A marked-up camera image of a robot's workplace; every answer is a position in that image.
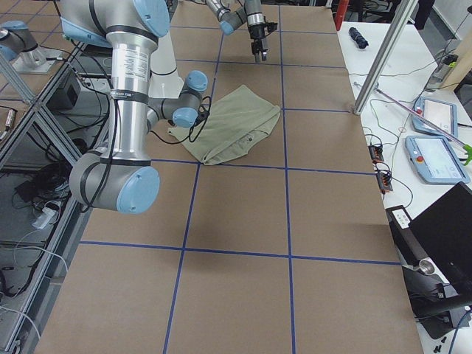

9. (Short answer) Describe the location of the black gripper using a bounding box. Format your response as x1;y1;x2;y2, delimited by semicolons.
249;24;268;62

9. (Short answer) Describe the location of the olive green long-sleeve shirt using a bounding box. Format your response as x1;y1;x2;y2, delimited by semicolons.
167;85;281;166

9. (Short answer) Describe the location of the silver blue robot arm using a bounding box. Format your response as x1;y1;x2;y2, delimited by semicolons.
204;1;278;63
60;1;209;214

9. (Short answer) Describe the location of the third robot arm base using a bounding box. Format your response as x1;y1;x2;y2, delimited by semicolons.
1;20;53;74

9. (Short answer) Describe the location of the folded dark blue umbrella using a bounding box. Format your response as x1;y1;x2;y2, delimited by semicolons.
348;27;369;49

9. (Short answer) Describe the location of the far blue teach pendant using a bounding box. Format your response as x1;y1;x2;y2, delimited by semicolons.
414;97;458;137

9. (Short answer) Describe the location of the blue teach pendant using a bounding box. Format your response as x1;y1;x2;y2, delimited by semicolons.
405;136;471;185
414;97;458;137

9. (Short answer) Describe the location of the near blue teach pendant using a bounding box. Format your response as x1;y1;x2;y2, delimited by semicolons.
405;136;471;185

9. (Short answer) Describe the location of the metal reacher grabber stick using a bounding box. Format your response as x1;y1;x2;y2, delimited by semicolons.
374;86;471;166

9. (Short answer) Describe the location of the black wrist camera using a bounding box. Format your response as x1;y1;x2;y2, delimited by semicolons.
265;22;278;33
195;105;209;126

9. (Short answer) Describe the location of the white central pedestal column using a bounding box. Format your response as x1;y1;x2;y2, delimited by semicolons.
147;0;185;100

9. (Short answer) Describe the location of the aluminium frame post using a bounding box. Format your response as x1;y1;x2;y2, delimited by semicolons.
353;0;417;115

